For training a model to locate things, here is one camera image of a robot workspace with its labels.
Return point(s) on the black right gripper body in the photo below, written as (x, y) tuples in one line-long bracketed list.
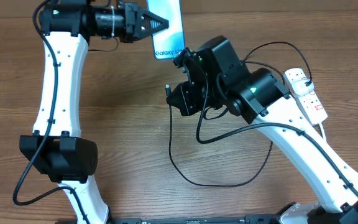
[(190, 96)]

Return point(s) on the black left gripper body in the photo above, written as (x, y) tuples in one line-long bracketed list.
[(130, 34)]

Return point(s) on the blue Samsung Galaxy smartphone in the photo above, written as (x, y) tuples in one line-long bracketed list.
[(171, 41)]

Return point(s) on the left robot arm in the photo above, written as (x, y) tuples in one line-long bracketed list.
[(55, 146)]

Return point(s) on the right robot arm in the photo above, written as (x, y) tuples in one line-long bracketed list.
[(268, 106)]

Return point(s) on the white charger plug adapter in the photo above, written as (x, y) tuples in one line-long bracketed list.
[(301, 88)]

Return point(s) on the white power strip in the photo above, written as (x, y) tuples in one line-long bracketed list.
[(310, 105)]

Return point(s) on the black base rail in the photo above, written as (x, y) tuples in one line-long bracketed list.
[(191, 221)]

